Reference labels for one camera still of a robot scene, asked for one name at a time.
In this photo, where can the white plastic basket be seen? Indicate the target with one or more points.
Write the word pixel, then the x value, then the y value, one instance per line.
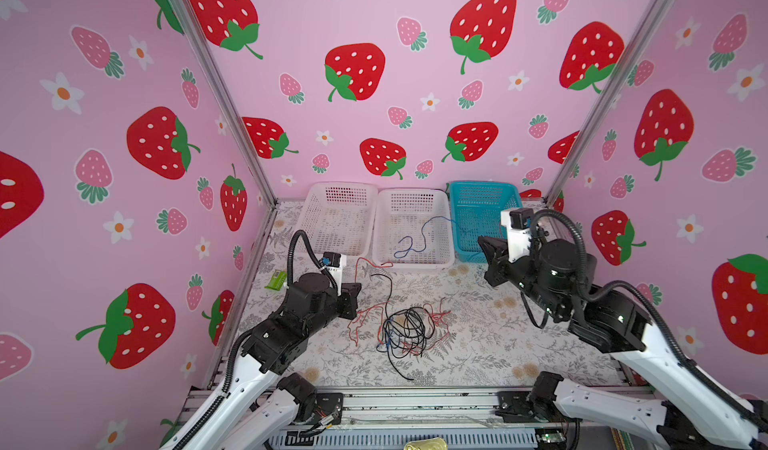
pixel 339 217
pixel 413 230

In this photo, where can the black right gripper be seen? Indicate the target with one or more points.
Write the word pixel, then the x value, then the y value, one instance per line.
pixel 496 255

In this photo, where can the green small packet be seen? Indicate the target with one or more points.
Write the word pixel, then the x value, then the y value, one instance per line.
pixel 277 281

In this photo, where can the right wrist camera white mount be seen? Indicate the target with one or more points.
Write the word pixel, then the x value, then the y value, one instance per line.
pixel 517 224

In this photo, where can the aluminium corner post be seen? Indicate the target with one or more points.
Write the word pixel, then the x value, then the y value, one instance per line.
pixel 202 52
pixel 642 36

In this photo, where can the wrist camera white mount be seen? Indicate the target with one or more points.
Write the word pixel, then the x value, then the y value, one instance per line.
pixel 517 224
pixel 335 263

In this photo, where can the aluminium corner post right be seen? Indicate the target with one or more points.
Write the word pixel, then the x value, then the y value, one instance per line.
pixel 642 36

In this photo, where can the aluminium front rail base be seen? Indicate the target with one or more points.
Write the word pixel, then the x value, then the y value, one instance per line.
pixel 470 419

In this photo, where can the left white plastic basket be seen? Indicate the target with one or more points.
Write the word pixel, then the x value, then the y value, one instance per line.
pixel 339 217

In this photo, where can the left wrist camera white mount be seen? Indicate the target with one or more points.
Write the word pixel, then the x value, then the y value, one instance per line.
pixel 335 263

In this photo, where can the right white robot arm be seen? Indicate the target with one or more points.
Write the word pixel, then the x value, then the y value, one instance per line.
pixel 543 255

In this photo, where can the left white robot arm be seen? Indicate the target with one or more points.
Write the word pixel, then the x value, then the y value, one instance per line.
pixel 256 398

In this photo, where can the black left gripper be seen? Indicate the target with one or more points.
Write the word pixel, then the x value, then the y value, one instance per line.
pixel 348 299

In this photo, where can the aluminium corner post left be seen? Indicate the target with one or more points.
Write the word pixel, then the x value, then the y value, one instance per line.
pixel 202 52

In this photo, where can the gold foil object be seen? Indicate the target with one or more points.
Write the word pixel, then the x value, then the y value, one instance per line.
pixel 436 443

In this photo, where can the teal plastic basket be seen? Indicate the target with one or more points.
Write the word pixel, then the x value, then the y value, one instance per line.
pixel 476 209

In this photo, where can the middle white plastic basket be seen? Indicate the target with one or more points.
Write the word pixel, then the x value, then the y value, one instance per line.
pixel 413 230

